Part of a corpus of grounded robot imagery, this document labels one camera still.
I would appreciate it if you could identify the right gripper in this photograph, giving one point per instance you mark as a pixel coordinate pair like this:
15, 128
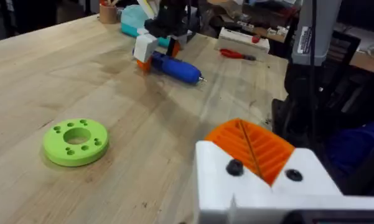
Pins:
171, 18

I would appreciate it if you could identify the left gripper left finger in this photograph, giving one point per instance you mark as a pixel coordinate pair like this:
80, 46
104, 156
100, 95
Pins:
214, 174

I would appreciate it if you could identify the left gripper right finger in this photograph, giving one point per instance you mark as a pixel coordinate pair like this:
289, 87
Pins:
308, 174

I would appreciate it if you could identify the blue electric screwdriver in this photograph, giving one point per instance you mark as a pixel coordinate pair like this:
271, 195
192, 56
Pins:
177, 68

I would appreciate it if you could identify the teal tub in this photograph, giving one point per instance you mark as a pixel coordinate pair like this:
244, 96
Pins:
132, 20

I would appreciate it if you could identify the wooden cup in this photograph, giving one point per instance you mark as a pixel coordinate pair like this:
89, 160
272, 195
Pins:
108, 14

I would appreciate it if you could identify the white box with red button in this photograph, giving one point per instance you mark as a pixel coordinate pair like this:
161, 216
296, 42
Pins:
242, 40

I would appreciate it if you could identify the green disc with holes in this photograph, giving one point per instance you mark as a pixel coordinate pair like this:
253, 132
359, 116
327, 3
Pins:
76, 149

